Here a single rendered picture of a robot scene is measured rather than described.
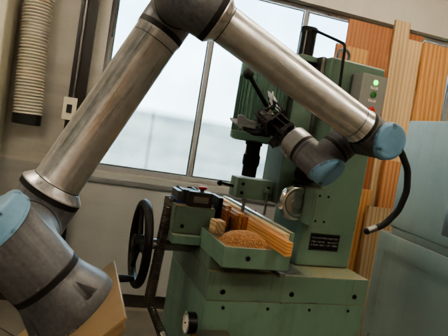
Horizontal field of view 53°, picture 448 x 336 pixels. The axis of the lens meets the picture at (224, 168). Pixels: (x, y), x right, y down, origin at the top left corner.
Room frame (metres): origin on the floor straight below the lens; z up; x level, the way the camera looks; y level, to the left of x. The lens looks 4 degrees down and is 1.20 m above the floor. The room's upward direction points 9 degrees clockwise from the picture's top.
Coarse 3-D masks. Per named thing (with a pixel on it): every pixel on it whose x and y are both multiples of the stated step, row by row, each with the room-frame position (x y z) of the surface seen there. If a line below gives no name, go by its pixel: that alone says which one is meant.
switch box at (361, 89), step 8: (352, 80) 1.56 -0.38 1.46; (360, 80) 1.52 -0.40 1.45; (368, 80) 1.51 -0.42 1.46; (384, 80) 1.54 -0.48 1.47; (352, 88) 1.55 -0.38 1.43; (360, 88) 1.51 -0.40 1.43; (368, 88) 1.52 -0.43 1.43; (384, 88) 1.54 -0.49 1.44; (352, 96) 1.55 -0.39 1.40; (360, 96) 1.51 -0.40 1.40; (368, 96) 1.52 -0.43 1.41; (376, 96) 1.53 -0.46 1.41; (384, 96) 1.54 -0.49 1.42; (368, 104) 1.52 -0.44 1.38; (376, 104) 1.53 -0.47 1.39; (376, 112) 1.53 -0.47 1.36
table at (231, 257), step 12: (204, 228) 1.43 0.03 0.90; (228, 228) 1.49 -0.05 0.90; (180, 240) 1.41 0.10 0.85; (192, 240) 1.42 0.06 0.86; (204, 240) 1.40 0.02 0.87; (216, 240) 1.30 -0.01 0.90; (216, 252) 1.29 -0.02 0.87; (228, 252) 1.24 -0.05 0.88; (240, 252) 1.25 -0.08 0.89; (252, 252) 1.26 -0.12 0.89; (264, 252) 1.27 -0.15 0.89; (276, 252) 1.29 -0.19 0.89; (228, 264) 1.24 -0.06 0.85; (240, 264) 1.25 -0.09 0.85; (252, 264) 1.26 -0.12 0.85; (264, 264) 1.28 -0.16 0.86; (276, 264) 1.29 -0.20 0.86; (288, 264) 1.30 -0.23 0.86
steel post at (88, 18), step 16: (96, 0) 2.64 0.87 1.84; (80, 16) 2.62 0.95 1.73; (96, 16) 2.64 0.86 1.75; (80, 32) 2.62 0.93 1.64; (80, 48) 2.60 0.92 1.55; (80, 64) 2.63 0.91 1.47; (80, 80) 2.63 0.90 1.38; (80, 96) 2.63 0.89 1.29; (64, 112) 2.59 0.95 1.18; (64, 128) 2.62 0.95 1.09
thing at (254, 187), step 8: (232, 176) 1.58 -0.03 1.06; (240, 176) 1.58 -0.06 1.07; (240, 184) 1.53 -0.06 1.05; (248, 184) 1.54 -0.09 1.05; (256, 184) 1.55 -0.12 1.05; (264, 184) 1.56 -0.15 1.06; (272, 184) 1.57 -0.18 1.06; (232, 192) 1.56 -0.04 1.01; (240, 192) 1.53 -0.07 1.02; (248, 192) 1.54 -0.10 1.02; (256, 192) 1.55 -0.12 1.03; (272, 192) 1.57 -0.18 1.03; (264, 200) 1.56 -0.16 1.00
